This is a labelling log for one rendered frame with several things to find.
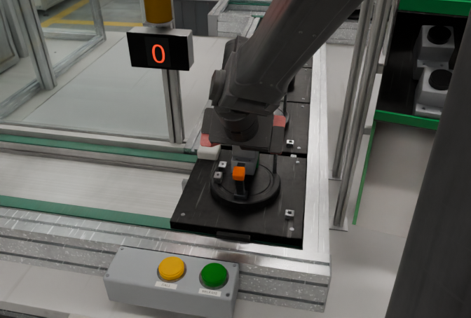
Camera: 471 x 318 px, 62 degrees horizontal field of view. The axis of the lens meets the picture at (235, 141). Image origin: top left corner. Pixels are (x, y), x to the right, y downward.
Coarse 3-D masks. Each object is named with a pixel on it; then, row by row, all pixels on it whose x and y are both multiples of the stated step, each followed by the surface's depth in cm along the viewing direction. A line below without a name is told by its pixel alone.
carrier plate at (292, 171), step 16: (208, 160) 87; (224, 160) 87; (272, 160) 87; (288, 160) 87; (304, 160) 87; (192, 176) 82; (208, 176) 82; (288, 176) 82; (304, 176) 82; (192, 192) 78; (208, 192) 78; (288, 192) 78; (304, 192) 78; (176, 208) 74; (192, 208) 74; (208, 208) 74; (224, 208) 74; (272, 208) 74; (288, 208) 74; (176, 224) 72; (192, 224) 71; (208, 224) 71; (224, 224) 71; (240, 224) 71; (256, 224) 71; (272, 224) 71; (288, 224) 71; (272, 240) 69; (288, 240) 69
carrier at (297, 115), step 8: (280, 104) 108; (288, 104) 108; (296, 104) 108; (304, 104) 108; (280, 112) 101; (288, 112) 104; (296, 112) 104; (304, 112) 104; (288, 120) 97; (296, 120) 101; (304, 120) 101; (272, 128) 94; (288, 128) 98; (296, 128) 98; (304, 128) 98; (288, 136) 95; (296, 136) 95; (304, 136) 95; (224, 144) 92; (296, 144) 92; (304, 144) 92; (264, 152) 91; (288, 152) 89; (296, 152) 89; (304, 152) 89
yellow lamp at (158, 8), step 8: (144, 0) 72; (152, 0) 71; (160, 0) 71; (168, 0) 73; (144, 8) 74; (152, 8) 72; (160, 8) 72; (168, 8) 73; (152, 16) 73; (160, 16) 73; (168, 16) 74
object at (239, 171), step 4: (240, 164) 70; (244, 164) 70; (236, 168) 68; (240, 168) 68; (244, 168) 68; (236, 172) 67; (240, 172) 67; (244, 172) 67; (236, 176) 67; (240, 176) 67; (244, 176) 68; (236, 180) 69; (240, 180) 68; (236, 184) 70; (240, 184) 70; (244, 184) 72; (236, 188) 72; (240, 188) 71; (244, 188) 72; (240, 192) 72; (244, 192) 73
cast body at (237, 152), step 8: (232, 152) 73; (240, 152) 73; (248, 152) 72; (256, 152) 73; (232, 160) 73; (240, 160) 72; (248, 160) 73; (256, 160) 74; (232, 168) 73; (248, 168) 73
